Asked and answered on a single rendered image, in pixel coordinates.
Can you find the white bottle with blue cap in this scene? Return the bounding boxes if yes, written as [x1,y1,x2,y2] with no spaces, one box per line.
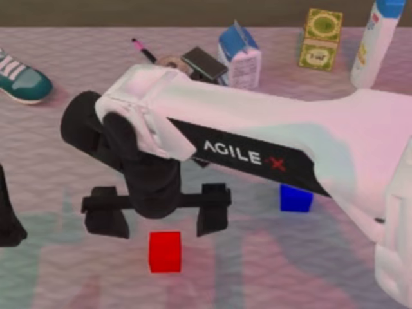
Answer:
[350,0,406,89]

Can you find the blue cube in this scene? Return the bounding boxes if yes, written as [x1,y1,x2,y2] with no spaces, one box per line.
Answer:
[279,183,314,213]

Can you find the pink and black pen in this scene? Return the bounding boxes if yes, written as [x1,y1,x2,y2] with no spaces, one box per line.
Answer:
[131,37,158,64]

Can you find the black stapler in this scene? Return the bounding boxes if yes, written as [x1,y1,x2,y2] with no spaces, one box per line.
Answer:
[180,46,230,86]

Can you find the red cube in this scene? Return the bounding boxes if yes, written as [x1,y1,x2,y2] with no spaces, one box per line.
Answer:
[149,231,183,274]

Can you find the teal and white sneaker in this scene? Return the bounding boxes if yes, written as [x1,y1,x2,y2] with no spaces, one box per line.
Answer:
[0,48,53,106]

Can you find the brown tape roll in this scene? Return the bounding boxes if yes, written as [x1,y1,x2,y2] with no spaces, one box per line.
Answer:
[156,54,191,74]

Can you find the blue and white milk carton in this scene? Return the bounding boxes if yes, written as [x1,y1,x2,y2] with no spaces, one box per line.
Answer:
[217,20,262,88]

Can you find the green and yellow box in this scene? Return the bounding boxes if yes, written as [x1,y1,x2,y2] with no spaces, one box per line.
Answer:
[297,8,344,72]

